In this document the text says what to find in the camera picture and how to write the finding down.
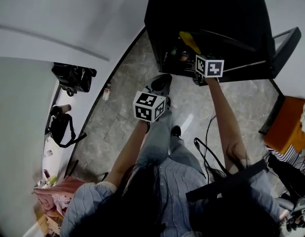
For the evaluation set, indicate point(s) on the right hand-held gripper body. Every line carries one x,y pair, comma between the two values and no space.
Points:
211,68

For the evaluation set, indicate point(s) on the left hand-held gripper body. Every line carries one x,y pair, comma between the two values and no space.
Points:
148,106

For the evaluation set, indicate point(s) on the yellow corn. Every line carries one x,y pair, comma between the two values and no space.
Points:
190,42

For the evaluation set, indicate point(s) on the black mini fridge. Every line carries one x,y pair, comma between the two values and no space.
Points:
216,13

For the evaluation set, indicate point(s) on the person's right forearm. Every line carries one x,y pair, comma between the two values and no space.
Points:
226,122

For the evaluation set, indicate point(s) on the person's left forearm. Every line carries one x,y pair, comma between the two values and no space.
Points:
127,152

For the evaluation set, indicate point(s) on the orange drink bottle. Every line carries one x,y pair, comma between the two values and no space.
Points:
184,55

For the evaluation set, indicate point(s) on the green drink bottle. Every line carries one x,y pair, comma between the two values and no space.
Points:
173,51

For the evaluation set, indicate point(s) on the person's blue jeans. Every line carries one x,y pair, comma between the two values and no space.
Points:
154,142

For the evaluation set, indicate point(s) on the person's black shoe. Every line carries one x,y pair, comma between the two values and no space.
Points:
176,131

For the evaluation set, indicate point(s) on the small white bottle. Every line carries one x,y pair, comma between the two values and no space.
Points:
106,92

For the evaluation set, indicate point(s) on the black handbag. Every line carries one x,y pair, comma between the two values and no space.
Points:
73,78

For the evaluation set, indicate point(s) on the person's light blue sweater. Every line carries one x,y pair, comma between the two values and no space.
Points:
177,181

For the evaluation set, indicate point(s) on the brown paper cup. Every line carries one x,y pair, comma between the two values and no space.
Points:
65,108

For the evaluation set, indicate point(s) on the black worn pack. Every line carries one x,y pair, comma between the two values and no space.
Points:
226,181

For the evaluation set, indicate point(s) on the striped cloth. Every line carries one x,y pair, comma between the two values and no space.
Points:
288,157

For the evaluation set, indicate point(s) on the small dark bottle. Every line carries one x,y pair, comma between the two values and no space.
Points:
46,174

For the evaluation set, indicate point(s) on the pink cloth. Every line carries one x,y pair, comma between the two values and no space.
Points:
53,194

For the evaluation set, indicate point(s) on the cardboard box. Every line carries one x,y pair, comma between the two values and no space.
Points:
49,222

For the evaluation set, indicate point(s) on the grey equipment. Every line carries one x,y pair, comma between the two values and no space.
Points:
295,211

